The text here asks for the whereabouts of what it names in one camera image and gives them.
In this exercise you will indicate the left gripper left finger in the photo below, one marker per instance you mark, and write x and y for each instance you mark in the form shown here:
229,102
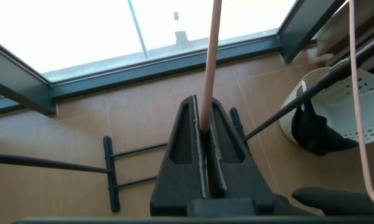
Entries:
177,183

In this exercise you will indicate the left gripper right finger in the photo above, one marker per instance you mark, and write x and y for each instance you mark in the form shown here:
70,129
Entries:
239,183

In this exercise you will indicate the pink clothes hanger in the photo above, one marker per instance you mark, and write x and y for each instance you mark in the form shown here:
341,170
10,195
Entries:
210,77

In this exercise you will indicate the black clothes rack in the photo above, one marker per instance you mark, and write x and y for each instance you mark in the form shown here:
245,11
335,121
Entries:
112,174

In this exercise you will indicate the white laundry basket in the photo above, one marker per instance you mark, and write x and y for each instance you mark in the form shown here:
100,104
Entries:
339,102

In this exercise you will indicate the window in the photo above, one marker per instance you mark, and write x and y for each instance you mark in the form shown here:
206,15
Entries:
174,67

